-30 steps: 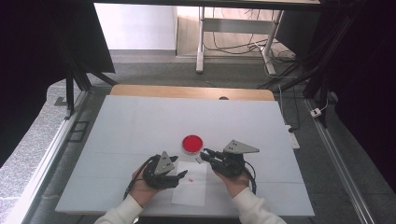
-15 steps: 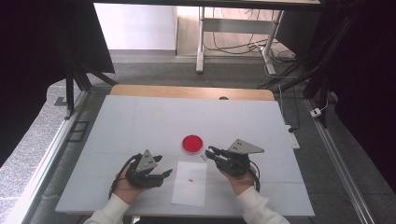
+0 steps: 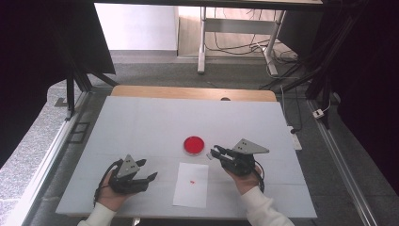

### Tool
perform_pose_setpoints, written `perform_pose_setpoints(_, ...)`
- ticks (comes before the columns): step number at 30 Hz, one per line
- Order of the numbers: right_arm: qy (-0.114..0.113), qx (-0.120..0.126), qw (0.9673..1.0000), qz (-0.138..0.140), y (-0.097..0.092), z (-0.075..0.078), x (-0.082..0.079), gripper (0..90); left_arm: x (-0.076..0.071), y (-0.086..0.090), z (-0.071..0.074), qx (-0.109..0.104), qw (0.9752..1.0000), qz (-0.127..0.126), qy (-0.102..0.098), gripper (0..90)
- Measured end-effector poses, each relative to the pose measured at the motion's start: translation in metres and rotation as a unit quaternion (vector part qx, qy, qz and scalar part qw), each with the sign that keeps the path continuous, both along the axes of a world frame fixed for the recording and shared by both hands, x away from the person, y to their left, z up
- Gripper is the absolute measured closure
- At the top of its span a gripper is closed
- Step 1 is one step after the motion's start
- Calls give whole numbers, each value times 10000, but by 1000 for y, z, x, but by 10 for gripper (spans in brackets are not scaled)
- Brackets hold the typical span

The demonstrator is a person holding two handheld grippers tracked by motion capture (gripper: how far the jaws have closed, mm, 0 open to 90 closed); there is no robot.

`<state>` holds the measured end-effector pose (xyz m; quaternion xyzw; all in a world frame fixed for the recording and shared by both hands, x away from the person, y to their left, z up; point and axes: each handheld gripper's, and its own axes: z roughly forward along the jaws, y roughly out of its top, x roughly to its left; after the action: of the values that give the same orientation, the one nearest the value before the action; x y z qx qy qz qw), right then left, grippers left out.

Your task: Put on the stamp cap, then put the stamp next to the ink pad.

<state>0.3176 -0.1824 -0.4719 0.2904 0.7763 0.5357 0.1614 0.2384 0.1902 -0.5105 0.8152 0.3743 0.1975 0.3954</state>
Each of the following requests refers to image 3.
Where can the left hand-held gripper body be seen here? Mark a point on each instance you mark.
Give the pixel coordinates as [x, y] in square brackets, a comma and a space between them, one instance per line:
[127, 175]

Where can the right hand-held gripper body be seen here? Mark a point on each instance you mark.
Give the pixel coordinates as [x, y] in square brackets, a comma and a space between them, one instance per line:
[241, 157]

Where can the round red ink dish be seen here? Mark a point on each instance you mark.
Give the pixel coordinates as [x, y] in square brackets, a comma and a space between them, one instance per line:
[194, 145]

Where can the white paper sheet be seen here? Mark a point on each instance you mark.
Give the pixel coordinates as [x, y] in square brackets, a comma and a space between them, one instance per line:
[190, 191]

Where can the person's right hand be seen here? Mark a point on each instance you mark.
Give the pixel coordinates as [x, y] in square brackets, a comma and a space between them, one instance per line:
[246, 182]

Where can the person's left hand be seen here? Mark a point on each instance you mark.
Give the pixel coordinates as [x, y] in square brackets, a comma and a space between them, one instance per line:
[111, 196]

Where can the white power strip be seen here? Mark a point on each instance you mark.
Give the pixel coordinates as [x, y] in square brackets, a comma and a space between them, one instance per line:
[295, 138]

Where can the wooden table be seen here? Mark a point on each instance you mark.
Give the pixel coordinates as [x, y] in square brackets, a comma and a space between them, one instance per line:
[188, 93]

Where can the small white plug adapter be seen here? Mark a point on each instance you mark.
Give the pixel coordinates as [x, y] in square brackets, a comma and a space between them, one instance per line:
[318, 113]

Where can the black metal stand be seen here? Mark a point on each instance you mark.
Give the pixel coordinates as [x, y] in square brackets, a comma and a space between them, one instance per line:
[326, 53]
[70, 91]

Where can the dark cabinet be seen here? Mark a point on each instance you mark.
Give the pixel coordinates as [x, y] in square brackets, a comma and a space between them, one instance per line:
[298, 33]

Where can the black curtain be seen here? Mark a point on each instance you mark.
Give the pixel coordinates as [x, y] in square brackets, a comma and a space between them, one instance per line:
[370, 78]
[37, 47]

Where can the aluminium floor rail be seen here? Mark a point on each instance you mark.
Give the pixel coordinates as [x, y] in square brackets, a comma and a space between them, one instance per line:
[342, 163]
[47, 163]

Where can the white desk frame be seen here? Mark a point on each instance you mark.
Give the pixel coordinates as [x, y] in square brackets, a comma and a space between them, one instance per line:
[238, 25]

